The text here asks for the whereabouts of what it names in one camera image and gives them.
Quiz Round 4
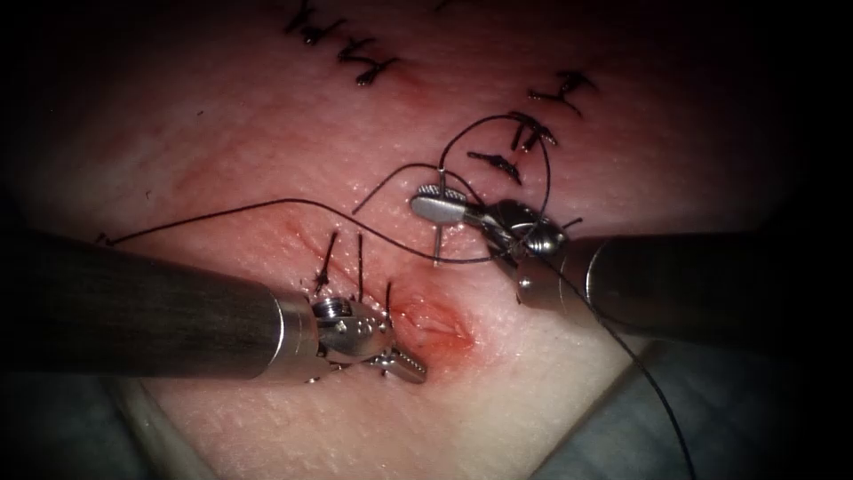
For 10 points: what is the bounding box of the left arm needle driver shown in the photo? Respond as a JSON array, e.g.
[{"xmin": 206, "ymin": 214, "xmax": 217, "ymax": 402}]
[{"xmin": 311, "ymin": 297, "xmax": 395, "ymax": 366}]

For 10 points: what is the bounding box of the right arm needle driver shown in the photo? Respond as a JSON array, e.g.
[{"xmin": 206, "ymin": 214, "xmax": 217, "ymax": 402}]
[{"xmin": 465, "ymin": 198, "xmax": 570, "ymax": 260}]

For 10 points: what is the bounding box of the right arm needle driver jaw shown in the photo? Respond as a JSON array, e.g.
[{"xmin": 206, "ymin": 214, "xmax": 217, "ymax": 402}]
[
  {"xmin": 417, "ymin": 186, "xmax": 473, "ymax": 208},
  {"xmin": 409, "ymin": 195, "xmax": 482, "ymax": 227}
]

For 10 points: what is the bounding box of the left arm needle driver jaw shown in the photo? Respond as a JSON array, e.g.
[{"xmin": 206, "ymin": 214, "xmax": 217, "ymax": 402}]
[{"xmin": 368, "ymin": 348, "xmax": 429, "ymax": 386}]

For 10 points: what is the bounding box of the curved steel needle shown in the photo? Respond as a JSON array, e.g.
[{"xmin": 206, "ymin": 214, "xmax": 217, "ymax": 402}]
[{"xmin": 431, "ymin": 166, "xmax": 448, "ymax": 268}]

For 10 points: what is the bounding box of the black thread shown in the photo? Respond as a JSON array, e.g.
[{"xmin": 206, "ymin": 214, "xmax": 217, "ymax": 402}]
[{"xmin": 98, "ymin": 113, "xmax": 698, "ymax": 480}]

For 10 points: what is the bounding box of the black stitching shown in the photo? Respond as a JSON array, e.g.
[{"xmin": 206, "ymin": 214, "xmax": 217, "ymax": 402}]
[
  {"xmin": 466, "ymin": 68, "xmax": 599, "ymax": 187},
  {"xmin": 310, "ymin": 228, "xmax": 395, "ymax": 334},
  {"xmin": 283, "ymin": 0, "xmax": 403, "ymax": 88}
]

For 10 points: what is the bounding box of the tissue pad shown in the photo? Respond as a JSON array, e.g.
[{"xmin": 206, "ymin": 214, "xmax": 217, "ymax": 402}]
[{"xmin": 10, "ymin": 0, "xmax": 808, "ymax": 480}]

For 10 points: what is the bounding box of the grey cloth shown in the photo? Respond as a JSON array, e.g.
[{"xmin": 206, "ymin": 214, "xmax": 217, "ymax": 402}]
[{"xmin": 0, "ymin": 336, "xmax": 853, "ymax": 480}]

